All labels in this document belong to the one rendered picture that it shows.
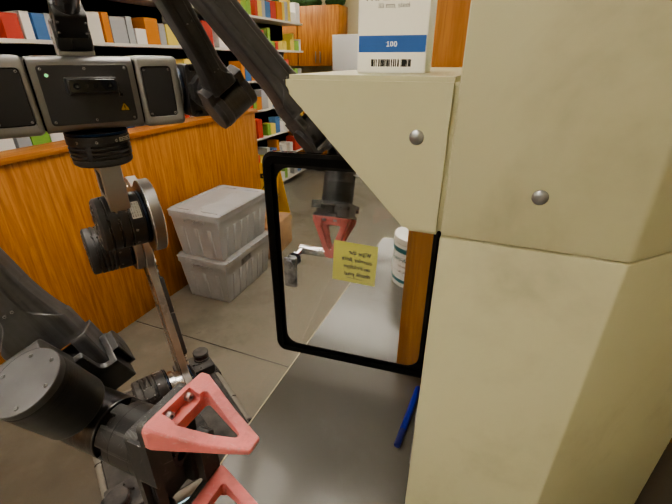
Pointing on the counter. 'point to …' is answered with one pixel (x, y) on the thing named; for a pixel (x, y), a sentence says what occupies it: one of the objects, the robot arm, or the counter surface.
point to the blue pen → (407, 418)
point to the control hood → (389, 133)
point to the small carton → (396, 36)
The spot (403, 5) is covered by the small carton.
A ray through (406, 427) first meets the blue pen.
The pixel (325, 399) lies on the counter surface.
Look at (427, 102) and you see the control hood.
